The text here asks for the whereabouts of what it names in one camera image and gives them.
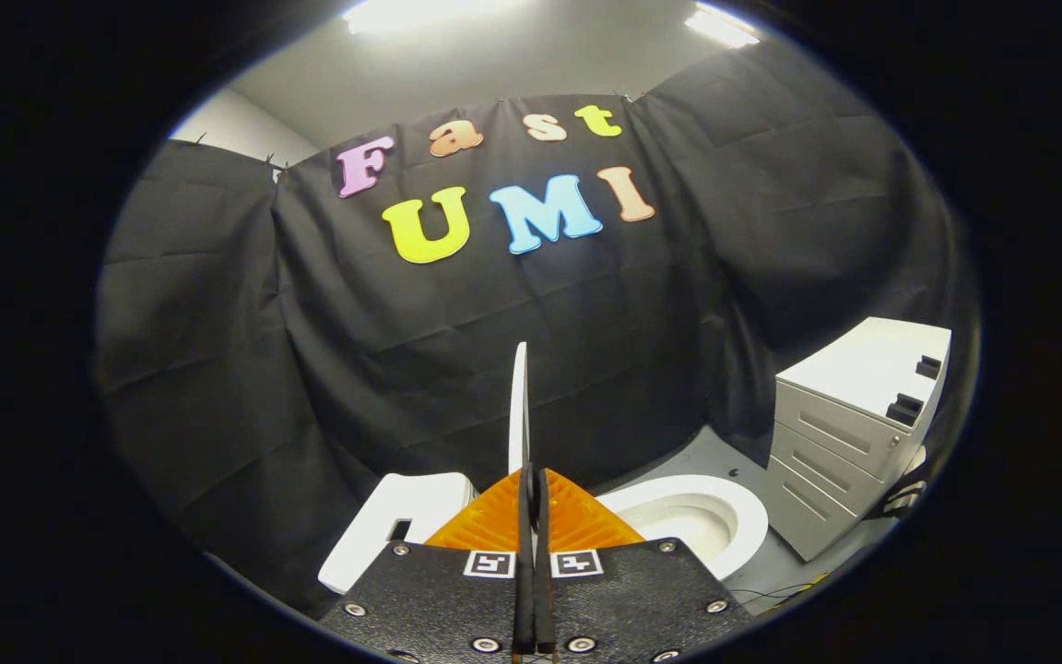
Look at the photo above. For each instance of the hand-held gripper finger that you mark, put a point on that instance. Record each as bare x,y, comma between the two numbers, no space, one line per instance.
525,563
542,563

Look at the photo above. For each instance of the white toilet lid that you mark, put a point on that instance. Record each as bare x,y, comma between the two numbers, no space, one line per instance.
519,415

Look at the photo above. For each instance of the white ceramic toilet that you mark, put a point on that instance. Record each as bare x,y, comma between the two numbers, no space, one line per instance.
734,516

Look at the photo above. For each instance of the black backdrop cloth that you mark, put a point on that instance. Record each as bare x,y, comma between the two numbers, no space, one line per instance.
402,369

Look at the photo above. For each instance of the yellow black floor tape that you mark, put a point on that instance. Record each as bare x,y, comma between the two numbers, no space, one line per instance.
808,581

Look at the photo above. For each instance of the white drawer cabinet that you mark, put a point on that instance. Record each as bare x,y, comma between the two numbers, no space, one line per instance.
844,433

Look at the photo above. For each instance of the large ceiling light panel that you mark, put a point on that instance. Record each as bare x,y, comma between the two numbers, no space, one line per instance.
430,14

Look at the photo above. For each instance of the small ceiling light panel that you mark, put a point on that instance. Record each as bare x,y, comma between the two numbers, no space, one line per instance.
723,26

